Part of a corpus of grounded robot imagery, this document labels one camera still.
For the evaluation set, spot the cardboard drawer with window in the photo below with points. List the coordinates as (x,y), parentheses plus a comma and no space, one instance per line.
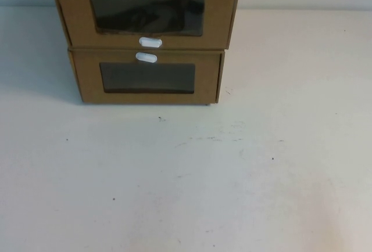
(75,17)

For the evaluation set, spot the cardboard shoe box with window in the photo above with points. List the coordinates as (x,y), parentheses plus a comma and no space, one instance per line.
(87,89)

